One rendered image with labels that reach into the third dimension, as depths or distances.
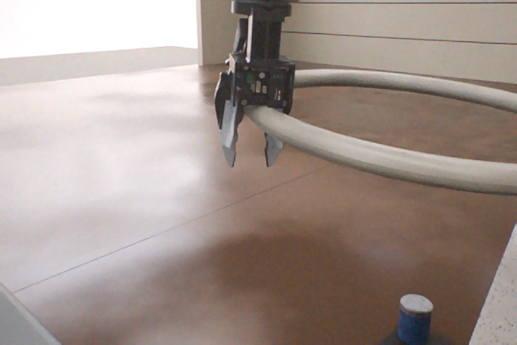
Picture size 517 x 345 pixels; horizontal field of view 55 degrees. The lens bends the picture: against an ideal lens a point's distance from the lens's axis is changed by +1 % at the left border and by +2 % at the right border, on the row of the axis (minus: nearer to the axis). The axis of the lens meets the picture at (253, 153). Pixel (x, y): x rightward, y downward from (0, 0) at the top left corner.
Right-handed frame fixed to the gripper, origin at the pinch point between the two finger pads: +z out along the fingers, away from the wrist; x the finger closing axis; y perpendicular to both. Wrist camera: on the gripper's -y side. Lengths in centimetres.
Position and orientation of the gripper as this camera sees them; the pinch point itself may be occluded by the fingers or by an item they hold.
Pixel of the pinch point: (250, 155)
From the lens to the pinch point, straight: 66.3
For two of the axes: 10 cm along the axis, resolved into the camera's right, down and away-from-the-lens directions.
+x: 9.9, 0.1, 1.6
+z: -0.6, 9.4, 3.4
